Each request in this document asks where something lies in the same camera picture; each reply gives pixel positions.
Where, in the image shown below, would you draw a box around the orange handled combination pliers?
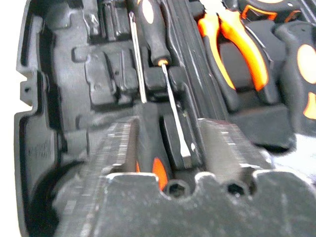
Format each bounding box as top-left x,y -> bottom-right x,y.
197,0 -> 270,93

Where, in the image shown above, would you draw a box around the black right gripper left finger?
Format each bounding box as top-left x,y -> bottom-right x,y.
53,116 -> 141,237

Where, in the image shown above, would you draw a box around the black plastic tool case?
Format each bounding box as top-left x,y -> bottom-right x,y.
13,0 -> 316,237

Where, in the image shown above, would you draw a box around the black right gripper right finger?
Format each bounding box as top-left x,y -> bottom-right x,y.
198,118 -> 272,184

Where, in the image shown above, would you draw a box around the Phillips screwdriver black orange handle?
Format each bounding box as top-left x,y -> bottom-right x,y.
128,12 -> 174,191

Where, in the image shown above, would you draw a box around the claw hammer black orange handle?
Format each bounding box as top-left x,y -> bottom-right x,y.
275,21 -> 316,139

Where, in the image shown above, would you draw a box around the slotted screwdriver black orange handle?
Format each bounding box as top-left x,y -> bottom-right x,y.
136,0 -> 194,169

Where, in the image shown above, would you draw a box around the black orange tape measure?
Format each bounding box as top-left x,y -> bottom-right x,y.
222,0 -> 307,22

